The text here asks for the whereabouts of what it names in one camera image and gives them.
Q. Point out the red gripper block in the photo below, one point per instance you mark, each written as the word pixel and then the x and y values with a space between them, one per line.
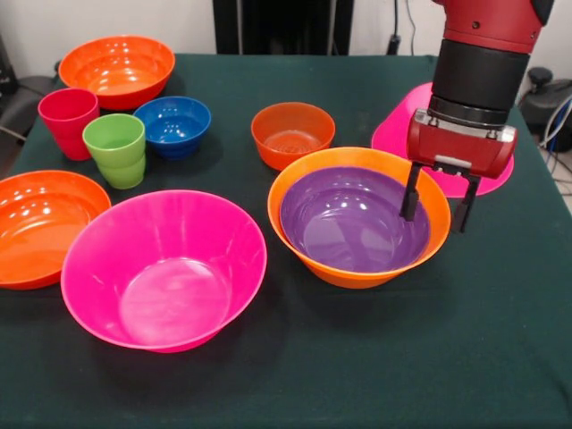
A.
pixel 460 149

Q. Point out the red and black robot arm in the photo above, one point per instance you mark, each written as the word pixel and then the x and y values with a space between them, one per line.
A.
pixel 482 71

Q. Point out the green cup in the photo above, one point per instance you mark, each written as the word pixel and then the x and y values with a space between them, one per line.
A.
pixel 118 156

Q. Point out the red cup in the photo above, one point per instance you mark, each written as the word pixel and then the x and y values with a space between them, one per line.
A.
pixel 65 129

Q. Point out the dark green tablecloth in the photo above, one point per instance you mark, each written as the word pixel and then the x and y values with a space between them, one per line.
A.
pixel 357 357

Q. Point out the pink bowl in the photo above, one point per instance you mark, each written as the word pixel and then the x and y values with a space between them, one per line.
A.
pixel 170 290
pixel 393 129

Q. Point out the orange bowl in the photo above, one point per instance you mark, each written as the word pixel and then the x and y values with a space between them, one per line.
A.
pixel 357 279

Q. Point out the purple bowl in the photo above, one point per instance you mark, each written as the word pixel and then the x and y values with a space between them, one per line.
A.
pixel 339 223

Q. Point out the blue bowl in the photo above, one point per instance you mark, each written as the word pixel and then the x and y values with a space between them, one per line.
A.
pixel 174 129

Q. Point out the small red bowl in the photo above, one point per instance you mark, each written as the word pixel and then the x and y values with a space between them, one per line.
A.
pixel 286 138

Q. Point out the shallow red-orange bowl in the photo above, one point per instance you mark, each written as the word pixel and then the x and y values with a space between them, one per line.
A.
pixel 36 237

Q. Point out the deep red-orange bowl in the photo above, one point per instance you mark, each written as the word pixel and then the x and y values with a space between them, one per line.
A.
pixel 116 76

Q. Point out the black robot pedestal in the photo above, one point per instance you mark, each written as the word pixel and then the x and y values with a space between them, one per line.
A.
pixel 286 27

